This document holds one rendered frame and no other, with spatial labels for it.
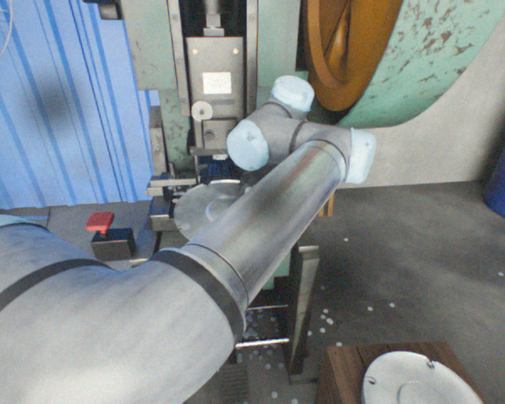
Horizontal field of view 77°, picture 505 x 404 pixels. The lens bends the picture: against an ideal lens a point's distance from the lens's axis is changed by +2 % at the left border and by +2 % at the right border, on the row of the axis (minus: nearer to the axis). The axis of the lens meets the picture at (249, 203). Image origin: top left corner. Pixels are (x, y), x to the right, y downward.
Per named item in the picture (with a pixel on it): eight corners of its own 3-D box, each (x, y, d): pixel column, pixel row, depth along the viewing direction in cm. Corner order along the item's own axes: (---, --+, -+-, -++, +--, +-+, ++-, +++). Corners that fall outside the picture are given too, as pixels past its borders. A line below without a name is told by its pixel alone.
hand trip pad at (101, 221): (114, 247, 84) (108, 225, 80) (91, 250, 83) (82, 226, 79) (120, 232, 90) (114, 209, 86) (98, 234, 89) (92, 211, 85)
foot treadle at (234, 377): (251, 406, 104) (251, 398, 101) (220, 411, 103) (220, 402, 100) (236, 277, 153) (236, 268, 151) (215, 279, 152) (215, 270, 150)
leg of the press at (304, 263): (317, 381, 122) (361, 172, 74) (289, 385, 121) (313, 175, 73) (273, 236, 199) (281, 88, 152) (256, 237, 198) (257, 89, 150)
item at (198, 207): (158, 198, 84) (157, 195, 84) (248, 172, 98) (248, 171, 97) (204, 270, 65) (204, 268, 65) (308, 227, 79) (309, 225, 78)
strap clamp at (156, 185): (197, 193, 105) (194, 165, 99) (146, 196, 103) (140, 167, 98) (197, 184, 110) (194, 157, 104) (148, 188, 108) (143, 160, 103)
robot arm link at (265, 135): (282, 139, 43) (314, 107, 50) (217, 125, 48) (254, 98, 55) (284, 184, 48) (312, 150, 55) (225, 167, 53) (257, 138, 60)
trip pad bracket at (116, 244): (140, 289, 93) (127, 236, 83) (106, 291, 92) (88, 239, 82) (144, 274, 98) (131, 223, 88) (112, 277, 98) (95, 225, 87)
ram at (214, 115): (247, 151, 88) (247, 30, 73) (194, 153, 87) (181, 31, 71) (241, 130, 103) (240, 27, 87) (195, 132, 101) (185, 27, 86)
